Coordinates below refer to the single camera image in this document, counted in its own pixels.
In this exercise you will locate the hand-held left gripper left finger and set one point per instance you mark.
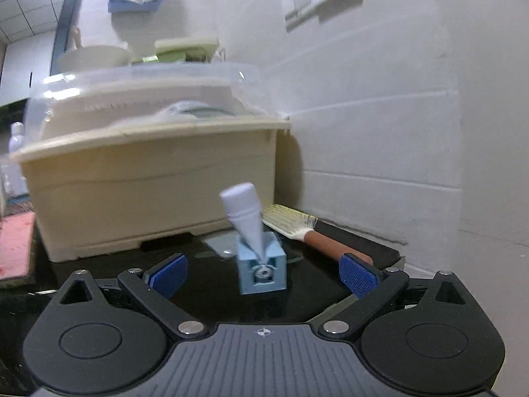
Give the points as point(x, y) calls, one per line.
point(168, 276)

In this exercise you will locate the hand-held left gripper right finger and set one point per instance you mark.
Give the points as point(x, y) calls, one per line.
point(358, 278)

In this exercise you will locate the light blue holder block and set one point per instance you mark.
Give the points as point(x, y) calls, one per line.
point(272, 283)

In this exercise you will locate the white cone-shaped tube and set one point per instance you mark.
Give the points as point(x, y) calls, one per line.
point(244, 211)

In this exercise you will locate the cream plastic dish rack box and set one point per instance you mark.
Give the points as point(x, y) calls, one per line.
point(144, 182)

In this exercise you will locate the red sponge mat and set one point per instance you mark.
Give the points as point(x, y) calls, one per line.
point(14, 248)

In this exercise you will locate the stack of plates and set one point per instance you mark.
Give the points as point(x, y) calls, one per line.
point(194, 109)

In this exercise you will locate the clear plastic lid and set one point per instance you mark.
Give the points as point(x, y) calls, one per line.
point(136, 87)

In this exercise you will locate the white plastic bottle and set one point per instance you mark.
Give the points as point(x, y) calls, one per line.
point(16, 138)

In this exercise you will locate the green and white container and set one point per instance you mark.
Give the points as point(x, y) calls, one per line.
point(186, 47)

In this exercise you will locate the white bowl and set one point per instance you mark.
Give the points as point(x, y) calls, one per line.
point(97, 56)

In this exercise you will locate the dark vertical frame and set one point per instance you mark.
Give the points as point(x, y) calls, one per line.
point(70, 12)

